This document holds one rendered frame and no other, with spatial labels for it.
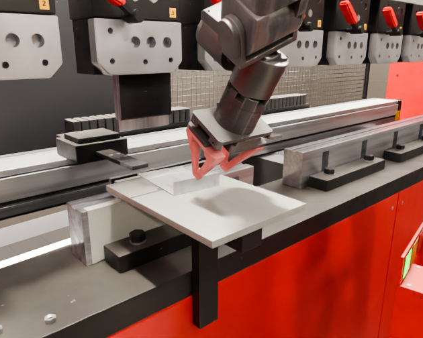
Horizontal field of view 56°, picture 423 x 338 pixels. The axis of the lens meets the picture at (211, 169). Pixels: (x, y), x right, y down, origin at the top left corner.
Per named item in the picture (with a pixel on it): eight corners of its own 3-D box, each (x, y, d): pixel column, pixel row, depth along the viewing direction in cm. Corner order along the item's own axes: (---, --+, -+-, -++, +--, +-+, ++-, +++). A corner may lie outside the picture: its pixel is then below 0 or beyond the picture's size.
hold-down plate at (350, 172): (326, 192, 97) (327, 180, 97) (307, 186, 101) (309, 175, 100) (384, 169, 116) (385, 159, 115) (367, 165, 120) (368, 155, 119)
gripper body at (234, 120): (186, 121, 53) (205, 74, 48) (241, 113, 59) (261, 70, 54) (215, 153, 50) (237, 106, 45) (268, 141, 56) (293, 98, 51)
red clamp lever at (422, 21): (426, 9, 112) (433, 33, 118) (411, 11, 115) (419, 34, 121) (424, 15, 111) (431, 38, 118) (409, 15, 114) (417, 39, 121)
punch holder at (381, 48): (374, 64, 107) (382, -3, 102) (346, 63, 113) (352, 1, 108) (399, 62, 117) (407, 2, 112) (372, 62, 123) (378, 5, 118)
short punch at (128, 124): (122, 133, 65) (118, 73, 62) (116, 131, 67) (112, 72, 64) (172, 125, 71) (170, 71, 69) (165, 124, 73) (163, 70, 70)
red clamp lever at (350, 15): (351, -2, 87) (365, 29, 93) (334, -1, 90) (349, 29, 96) (348, 4, 86) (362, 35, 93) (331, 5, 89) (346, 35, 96)
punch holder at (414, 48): (407, 62, 120) (415, 3, 115) (379, 62, 126) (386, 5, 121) (427, 61, 129) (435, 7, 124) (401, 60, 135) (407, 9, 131)
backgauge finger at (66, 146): (111, 181, 71) (109, 154, 69) (56, 153, 90) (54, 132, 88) (166, 168, 78) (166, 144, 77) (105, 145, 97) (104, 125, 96)
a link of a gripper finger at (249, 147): (185, 160, 60) (205, 110, 54) (220, 151, 64) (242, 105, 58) (211, 192, 57) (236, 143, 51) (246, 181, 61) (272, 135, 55)
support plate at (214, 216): (212, 249, 46) (212, 241, 45) (105, 190, 65) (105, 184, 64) (306, 209, 57) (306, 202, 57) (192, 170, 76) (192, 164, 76)
